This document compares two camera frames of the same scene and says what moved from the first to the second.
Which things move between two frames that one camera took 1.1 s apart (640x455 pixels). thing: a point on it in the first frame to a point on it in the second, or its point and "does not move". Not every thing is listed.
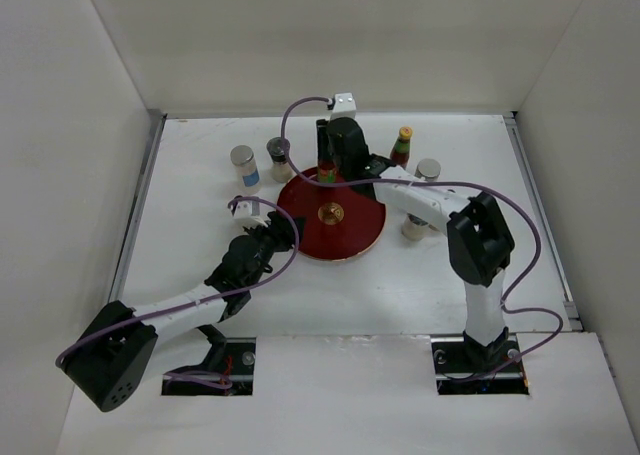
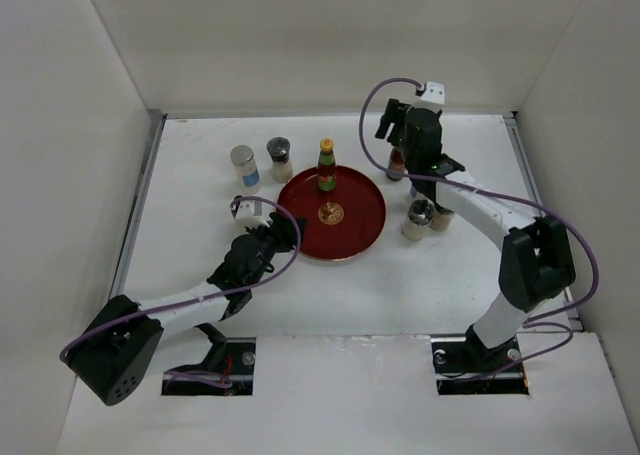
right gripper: [323, 139] to [395, 114]
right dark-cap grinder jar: [413, 228] does not move
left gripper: [279, 229] does not move
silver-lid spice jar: [249, 179] does not move
